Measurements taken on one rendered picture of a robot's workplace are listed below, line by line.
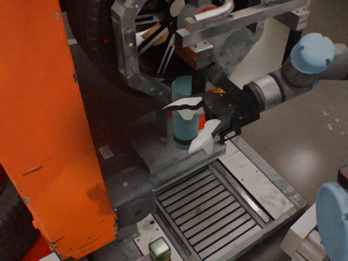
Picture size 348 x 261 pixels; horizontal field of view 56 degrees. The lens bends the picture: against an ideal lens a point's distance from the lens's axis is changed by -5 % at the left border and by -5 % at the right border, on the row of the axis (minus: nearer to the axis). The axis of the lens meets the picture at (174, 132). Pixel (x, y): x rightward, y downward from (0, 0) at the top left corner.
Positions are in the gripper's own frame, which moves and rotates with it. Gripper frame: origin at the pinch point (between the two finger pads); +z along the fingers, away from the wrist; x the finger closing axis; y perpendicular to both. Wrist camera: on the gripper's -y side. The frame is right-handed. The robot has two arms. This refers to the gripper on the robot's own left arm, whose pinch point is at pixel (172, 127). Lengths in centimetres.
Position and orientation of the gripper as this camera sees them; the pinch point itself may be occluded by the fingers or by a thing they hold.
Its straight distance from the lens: 71.7
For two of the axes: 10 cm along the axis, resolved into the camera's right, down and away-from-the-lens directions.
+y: 2.3, 6.9, 6.9
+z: -9.0, 4.1, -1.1
